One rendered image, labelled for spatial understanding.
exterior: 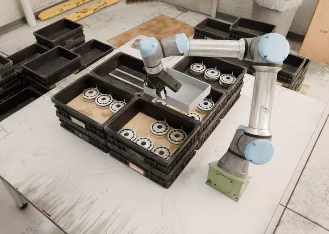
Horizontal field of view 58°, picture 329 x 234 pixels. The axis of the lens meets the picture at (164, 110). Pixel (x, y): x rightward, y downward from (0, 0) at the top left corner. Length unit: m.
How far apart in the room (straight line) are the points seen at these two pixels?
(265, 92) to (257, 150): 0.23
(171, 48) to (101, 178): 0.79
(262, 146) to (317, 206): 1.34
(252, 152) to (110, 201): 0.71
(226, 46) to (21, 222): 1.85
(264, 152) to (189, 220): 0.47
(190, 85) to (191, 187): 0.52
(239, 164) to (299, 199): 1.17
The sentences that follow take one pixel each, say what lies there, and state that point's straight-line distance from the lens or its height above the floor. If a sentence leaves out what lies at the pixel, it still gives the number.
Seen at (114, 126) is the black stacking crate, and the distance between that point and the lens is 1.59.
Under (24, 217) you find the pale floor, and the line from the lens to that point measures 2.48.
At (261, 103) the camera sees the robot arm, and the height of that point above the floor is 1.20.
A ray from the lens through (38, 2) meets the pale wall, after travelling 4.99.
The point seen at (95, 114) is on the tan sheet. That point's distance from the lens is 1.76.
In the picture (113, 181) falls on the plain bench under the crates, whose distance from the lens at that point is 1.60.
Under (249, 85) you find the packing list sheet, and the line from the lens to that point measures 2.21.
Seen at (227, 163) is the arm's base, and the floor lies 0.89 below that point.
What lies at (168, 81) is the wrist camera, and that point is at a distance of 1.30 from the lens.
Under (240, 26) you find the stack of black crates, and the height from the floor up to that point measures 0.50.
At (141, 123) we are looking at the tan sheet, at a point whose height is 0.83.
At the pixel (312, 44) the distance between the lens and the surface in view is 4.08.
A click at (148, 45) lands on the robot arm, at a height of 1.41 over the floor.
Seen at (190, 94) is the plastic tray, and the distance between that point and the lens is 1.51.
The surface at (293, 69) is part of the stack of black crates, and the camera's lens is 2.89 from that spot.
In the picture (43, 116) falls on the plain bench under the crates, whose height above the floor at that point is 0.70.
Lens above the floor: 2.01
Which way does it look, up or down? 43 degrees down
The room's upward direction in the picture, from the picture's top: straight up
